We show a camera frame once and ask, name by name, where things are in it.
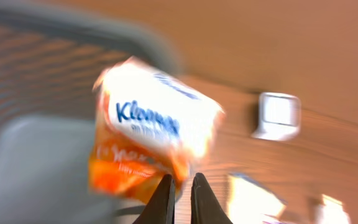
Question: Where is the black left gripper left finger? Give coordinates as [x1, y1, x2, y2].
[133, 174, 175, 224]

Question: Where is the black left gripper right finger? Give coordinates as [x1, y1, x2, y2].
[191, 172, 232, 224]

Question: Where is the yellow snack bag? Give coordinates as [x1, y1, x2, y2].
[226, 173, 287, 224]

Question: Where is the orange white tissue pack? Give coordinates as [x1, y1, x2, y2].
[88, 57, 225, 203]

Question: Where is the red purple pad package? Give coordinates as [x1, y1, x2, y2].
[314, 194, 351, 224]

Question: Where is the white barcode scanner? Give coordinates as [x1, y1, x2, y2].
[251, 92, 301, 141]

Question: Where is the grey plastic shopping basket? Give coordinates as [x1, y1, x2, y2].
[0, 1, 182, 223]

